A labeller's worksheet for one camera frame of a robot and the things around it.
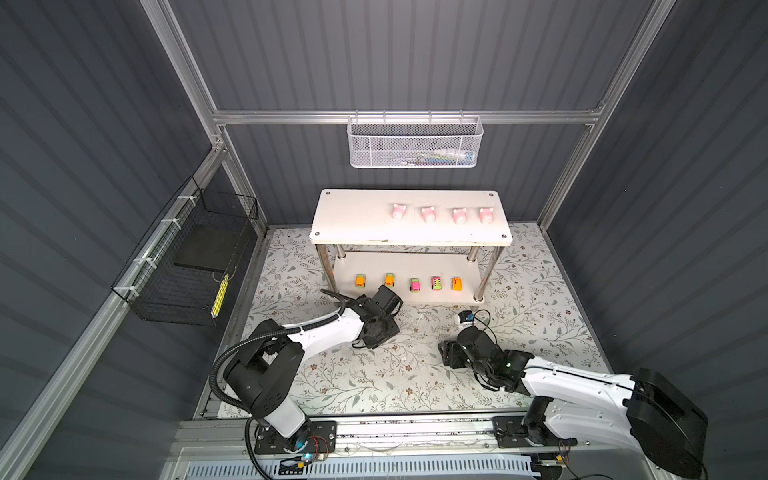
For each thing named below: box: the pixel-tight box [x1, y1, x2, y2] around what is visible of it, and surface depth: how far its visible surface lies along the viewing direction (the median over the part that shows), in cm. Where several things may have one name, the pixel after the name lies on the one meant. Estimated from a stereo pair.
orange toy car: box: [451, 276, 463, 291], surface depth 96 cm
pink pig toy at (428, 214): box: [421, 206, 436, 223], surface depth 75 cm
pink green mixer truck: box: [409, 277, 421, 293], surface depth 95 cm
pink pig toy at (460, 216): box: [453, 208, 468, 225], surface depth 75 cm
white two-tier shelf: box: [309, 189, 513, 304], surface depth 79 cm
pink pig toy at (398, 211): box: [392, 203, 407, 220], surface depth 76 cm
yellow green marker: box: [210, 274, 229, 319], surface depth 69 cm
